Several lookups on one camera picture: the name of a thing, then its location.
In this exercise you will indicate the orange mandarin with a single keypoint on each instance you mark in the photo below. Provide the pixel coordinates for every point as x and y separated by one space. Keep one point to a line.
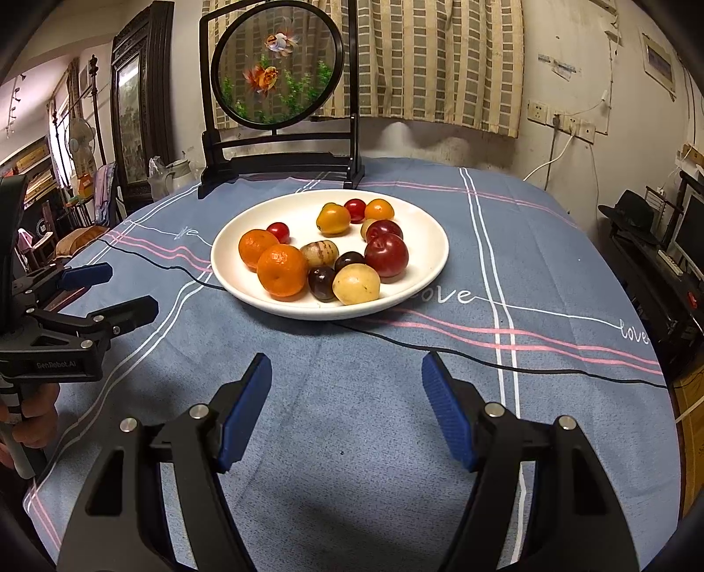
254 247
282 270

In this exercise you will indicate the red cherry tomato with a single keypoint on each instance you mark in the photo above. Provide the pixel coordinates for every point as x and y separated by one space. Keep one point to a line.
355 210
278 231

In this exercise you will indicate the white kettle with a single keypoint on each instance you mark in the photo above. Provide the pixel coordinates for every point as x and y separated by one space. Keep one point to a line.
177 175

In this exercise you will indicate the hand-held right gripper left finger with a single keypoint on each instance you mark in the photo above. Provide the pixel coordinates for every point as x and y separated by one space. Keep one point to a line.
242 418

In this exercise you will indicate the large red plum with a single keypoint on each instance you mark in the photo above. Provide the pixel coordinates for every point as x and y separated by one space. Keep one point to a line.
386 257

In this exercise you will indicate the small yellow-green fruit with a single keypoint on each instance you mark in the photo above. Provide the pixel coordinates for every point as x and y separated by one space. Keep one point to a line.
364 230

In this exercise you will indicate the black desk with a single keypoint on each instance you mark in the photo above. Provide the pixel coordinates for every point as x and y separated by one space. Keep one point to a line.
654 297

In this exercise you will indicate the beige checked curtain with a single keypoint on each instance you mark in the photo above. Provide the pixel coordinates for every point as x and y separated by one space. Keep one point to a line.
440 55

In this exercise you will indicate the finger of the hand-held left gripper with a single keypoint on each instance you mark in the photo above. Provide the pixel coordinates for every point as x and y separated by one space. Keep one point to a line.
82 275
124 314

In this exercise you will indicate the round goldfish screen black stand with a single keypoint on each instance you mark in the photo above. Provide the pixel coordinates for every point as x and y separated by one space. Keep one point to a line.
278 66

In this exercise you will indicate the carved dark wood frame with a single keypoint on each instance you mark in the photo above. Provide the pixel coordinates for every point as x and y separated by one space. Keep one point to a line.
159 82

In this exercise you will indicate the black hat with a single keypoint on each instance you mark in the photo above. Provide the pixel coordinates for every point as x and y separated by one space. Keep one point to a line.
630 212

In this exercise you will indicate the framed wall picture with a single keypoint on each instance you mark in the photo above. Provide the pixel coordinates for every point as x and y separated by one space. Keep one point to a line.
659 63

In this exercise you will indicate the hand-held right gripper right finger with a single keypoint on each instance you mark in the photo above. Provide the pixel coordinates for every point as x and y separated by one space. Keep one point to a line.
448 418

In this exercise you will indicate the blue striped tablecloth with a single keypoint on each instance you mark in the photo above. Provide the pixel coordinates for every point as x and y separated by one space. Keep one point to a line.
357 467

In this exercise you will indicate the small red plum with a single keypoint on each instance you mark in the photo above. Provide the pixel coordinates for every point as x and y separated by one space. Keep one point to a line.
386 227

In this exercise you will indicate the clear plastic bag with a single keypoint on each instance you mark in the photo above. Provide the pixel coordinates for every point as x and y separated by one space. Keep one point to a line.
155 179

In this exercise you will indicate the smooth orange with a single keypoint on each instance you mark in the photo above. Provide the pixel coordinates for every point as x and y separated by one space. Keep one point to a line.
379 210
333 218

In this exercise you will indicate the white fluffy cushion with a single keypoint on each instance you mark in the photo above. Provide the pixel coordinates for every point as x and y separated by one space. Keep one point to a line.
418 143

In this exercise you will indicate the person's left hand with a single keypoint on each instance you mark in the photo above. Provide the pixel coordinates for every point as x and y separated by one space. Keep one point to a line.
36 415

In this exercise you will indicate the white wall socket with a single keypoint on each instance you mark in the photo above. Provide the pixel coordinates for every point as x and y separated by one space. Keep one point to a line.
538 113

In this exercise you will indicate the white wall power strip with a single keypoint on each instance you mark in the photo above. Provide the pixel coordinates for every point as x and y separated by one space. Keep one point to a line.
575 128

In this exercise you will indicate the computer monitor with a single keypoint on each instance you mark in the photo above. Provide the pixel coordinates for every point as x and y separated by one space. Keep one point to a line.
692 231

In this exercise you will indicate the pale striped round fruit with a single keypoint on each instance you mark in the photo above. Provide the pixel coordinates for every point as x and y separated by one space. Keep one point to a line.
319 253

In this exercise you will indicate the large yellow pear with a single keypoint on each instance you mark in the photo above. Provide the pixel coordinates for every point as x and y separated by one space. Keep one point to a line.
356 284

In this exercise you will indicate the white standing fan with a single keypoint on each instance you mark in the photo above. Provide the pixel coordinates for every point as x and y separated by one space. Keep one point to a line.
77 137

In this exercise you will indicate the white oval plate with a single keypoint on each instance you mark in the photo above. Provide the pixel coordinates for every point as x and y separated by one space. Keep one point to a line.
421 231

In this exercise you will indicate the dark wooden coat stand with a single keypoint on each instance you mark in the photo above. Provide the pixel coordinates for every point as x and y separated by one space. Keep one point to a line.
94 110

